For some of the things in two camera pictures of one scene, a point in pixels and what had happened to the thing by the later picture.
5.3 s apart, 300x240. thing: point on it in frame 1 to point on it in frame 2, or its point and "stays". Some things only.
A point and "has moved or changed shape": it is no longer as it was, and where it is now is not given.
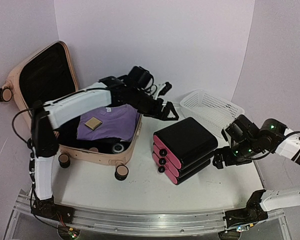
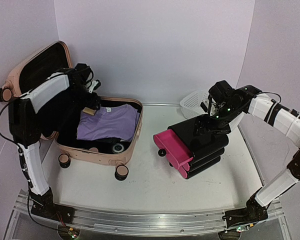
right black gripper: [228, 160] to [199, 125]
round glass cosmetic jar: [118, 148] stays
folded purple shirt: [118, 122] stays
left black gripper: [157, 113] to [92, 102]
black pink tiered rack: [182, 149] has moved or changed shape
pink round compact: [94, 149] stays
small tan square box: [93, 123] has moved or changed shape
